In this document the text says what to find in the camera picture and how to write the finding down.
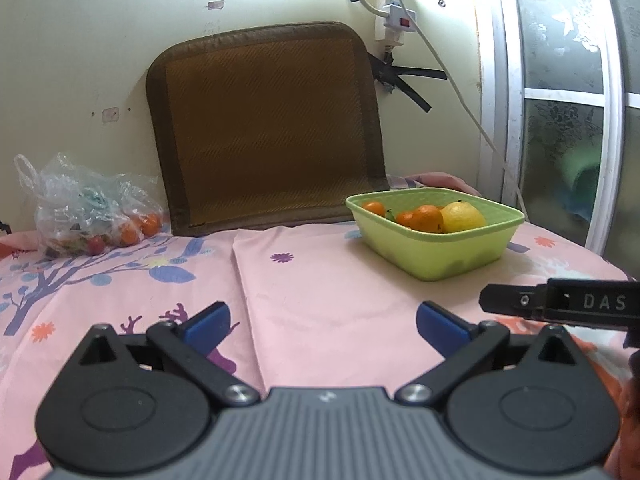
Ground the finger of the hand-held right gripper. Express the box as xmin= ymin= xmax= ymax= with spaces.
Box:
xmin=479 ymin=282 xmax=548 ymax=319

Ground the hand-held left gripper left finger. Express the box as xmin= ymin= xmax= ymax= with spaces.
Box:
xmin=65 ymin=301 xmax=262 ymax=407

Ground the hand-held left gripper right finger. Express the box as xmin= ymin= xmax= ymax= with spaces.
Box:
xmin=394 ymin=301 xmax=583 ymax=407

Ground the green plastic basin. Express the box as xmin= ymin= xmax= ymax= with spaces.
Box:
xmin=345 ymin=187 xmax=526 ymax=282

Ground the yellow lemon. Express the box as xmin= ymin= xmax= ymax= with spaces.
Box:
xmin=441 ymin=201 xmax=487 ymax=234

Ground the pink printed bedsheet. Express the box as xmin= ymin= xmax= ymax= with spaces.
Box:
xmin=0 ymin=170 xmax=640 ymax=480

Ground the clear plastic bag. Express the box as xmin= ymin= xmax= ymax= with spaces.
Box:
xmin=14 ymin=152 xmax=166 ymax=260

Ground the brown woven chair back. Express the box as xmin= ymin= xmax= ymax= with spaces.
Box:
xmin=146 ymin=21 xmax=390 ymax=238

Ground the frosted glass window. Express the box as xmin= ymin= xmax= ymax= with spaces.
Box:
xmin=477 ymin=0 xmax=640 ymax=267

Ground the white power strip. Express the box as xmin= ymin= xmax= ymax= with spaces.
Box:
xmin=374 ymin=0 xmax=419 ymax=53

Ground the white power cable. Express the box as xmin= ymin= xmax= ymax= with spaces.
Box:
xmin=397 ymin=0 xmax=527 ymax=222

